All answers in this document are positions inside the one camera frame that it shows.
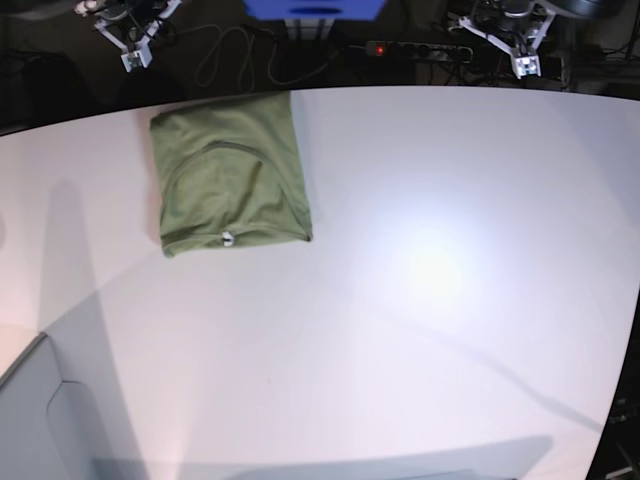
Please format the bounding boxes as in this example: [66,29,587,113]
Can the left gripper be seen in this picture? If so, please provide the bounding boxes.
[457,1,557,58]

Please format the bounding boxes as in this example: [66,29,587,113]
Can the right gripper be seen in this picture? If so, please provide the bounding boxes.
[74,0,183,53]

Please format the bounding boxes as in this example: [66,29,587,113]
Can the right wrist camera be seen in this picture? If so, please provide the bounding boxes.
[121,48,152,73]

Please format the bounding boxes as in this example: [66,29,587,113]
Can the black power strip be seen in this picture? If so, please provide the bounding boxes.
[364,40,474,64]

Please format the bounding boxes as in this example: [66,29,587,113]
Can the green T-shirt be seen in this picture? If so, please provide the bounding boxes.
[149,91,313,258]

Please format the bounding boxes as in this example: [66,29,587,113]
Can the grey cable loop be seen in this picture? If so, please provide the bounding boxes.
[194,24,341,87]

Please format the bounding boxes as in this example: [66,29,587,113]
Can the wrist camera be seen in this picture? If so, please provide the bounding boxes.
[511,55,541,80]
[121,48,152,73]

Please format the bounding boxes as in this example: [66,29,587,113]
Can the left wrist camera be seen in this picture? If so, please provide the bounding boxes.
[511,55,541,80]

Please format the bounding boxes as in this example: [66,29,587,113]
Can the blue box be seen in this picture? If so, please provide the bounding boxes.
[244,0,385,21]

